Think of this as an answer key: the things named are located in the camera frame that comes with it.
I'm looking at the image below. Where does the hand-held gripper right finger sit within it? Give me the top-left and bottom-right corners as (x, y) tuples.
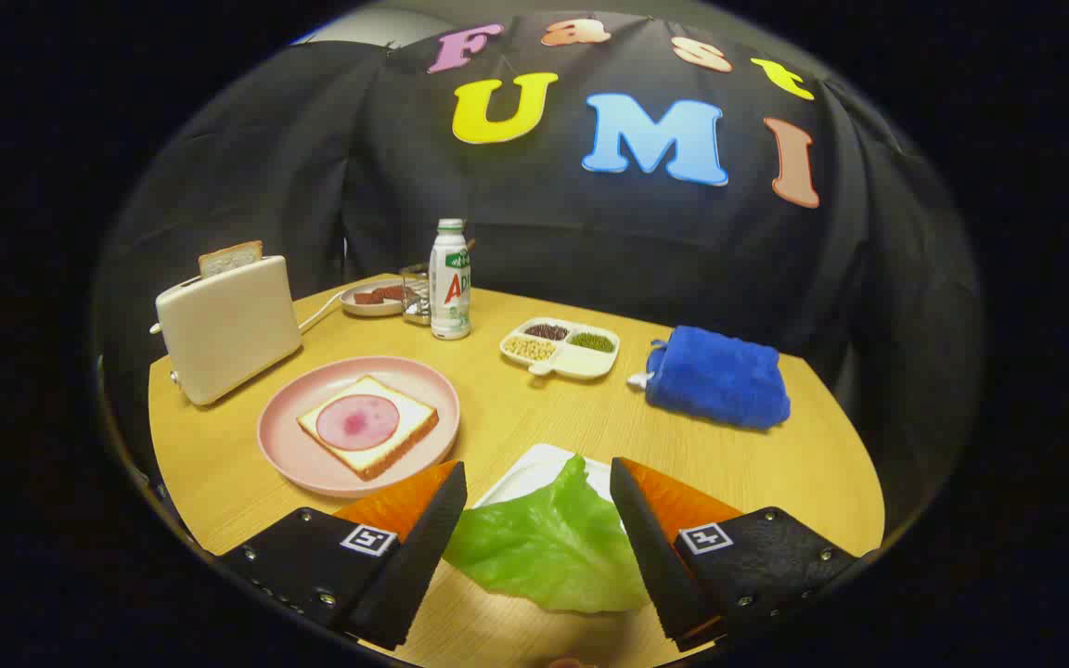
(609, 456), (871, 652)

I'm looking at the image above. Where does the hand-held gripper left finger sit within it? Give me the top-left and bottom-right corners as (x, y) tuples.
(219, 459), (469, 652)

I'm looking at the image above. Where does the green lettuce leaf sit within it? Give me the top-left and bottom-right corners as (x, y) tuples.
(443, 454), (654, 613)

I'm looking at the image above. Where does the plain white bread slice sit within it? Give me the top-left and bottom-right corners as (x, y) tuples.
(198, 240), (264, 279)

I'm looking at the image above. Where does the bread slice under ham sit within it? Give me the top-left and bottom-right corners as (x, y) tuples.
(297, 375), (440, 482)

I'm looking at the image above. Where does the white rounded square plate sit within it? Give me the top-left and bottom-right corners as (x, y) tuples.
(474, 443), (617, 511)

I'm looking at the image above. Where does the round pink ham slice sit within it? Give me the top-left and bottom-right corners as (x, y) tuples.
(316, 394), (401, 452)

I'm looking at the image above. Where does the pink round plate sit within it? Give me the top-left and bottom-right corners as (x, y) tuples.
(257, 356), (461, 499)

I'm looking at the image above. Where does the blue towel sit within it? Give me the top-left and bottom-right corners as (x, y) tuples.
(627, 325), (792, 430)

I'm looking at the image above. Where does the white divided dish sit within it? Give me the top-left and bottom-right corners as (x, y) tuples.
(499, 317), (621, 382)

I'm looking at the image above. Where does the white bottle with green cap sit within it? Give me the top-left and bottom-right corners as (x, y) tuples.
(429, 219), (472, 340)

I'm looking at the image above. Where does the small white round plate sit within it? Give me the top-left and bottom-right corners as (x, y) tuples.
(340, 279), (410, 318)

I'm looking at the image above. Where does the cream white toaster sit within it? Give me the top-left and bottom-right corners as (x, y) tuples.
(150, 256), (303, 407)

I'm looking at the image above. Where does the black backdrop cloth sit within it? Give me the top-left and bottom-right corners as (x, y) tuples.
(94, 11), (985, 520)

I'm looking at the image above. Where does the metal wire utensil holder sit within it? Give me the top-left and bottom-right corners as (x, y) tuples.
(400, 264), (433, 326)

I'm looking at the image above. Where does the white toaster cable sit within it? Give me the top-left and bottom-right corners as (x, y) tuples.
(298, 289), (350, 335)

